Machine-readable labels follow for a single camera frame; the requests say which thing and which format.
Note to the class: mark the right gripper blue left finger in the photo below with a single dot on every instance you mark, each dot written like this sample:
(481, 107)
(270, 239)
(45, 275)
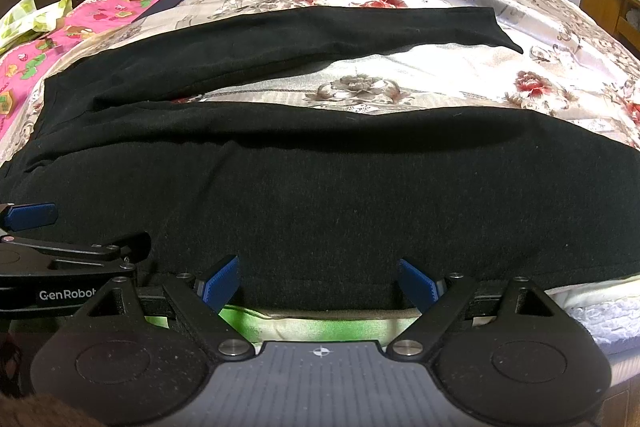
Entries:
(219, 283)

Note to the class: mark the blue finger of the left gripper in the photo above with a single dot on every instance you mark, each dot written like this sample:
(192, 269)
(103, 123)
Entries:
(29, 216)

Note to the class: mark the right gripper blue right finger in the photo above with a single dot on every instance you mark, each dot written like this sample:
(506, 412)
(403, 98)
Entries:
(417, 287)

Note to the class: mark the black pants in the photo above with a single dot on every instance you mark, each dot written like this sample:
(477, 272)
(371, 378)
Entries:
(320, 204)

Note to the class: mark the green patterned pillow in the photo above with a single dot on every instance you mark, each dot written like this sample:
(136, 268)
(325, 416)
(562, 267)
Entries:
(24, 22)

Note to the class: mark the dark flat phone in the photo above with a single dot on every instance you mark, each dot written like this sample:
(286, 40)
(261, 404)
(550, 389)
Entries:
(158, 7)

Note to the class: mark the floral bed quilt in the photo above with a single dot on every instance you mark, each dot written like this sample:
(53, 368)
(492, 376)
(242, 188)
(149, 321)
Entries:
(561, 65)

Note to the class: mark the wooden side desk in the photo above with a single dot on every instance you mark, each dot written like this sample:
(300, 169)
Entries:
(619, 18)

